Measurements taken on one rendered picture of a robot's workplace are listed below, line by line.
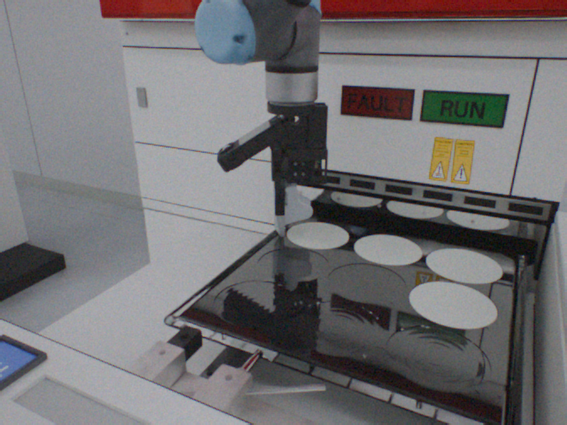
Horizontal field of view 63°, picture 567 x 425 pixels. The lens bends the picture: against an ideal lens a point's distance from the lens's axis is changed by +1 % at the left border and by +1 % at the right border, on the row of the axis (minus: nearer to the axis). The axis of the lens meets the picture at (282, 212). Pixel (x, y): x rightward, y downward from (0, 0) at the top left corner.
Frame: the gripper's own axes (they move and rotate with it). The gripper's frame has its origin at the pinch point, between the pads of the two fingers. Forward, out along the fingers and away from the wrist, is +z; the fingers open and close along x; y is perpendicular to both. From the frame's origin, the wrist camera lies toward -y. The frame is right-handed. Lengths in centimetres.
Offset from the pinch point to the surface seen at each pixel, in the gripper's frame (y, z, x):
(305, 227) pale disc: 4.9, 1.2, 2.9
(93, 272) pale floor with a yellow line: -92, 91, 148
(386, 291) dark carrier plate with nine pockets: 13.3, 1.4, -17.0
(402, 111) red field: 19.8, -17.6, 4.8
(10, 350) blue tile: -23.5, -5.2, -34.6
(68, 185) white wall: -149, 85, 270
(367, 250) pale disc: 13.5, 1.3, -5.6
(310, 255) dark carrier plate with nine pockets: 4.7, 1.4, -7.0
